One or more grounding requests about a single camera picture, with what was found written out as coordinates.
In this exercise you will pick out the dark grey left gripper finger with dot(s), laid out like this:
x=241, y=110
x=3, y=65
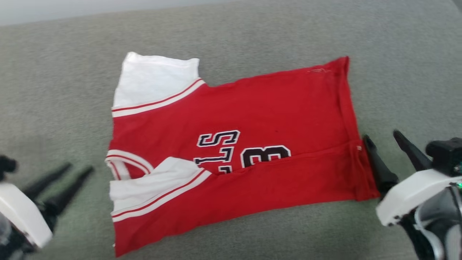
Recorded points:
x=47, y=184
x=66, y=195

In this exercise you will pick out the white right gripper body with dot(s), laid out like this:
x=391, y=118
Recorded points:
x=415, y=191

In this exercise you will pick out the grey fabric sofa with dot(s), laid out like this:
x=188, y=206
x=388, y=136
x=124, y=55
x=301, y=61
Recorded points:
x=231, y=36

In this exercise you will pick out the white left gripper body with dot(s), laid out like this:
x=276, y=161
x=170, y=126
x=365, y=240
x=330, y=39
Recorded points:
x=21, y=216

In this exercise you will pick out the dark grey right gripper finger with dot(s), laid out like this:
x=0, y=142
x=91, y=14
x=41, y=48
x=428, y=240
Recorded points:
x=382, y=173
x=415, y=155

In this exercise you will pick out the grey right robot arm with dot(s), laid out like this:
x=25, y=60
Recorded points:
x=440, y=227

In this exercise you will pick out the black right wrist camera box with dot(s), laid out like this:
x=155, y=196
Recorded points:
x=445, y=155

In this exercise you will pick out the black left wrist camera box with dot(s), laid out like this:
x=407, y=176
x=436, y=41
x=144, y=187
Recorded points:
x=6, y=166

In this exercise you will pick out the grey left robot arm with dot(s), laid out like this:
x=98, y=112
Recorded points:
x=11, y=245

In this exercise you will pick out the red and white basketball jersey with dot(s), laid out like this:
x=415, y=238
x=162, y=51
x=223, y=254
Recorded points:
x=270, y=108

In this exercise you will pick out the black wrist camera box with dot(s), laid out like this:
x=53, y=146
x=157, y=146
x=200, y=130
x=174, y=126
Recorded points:
x=445, y=155
x=6, y=166

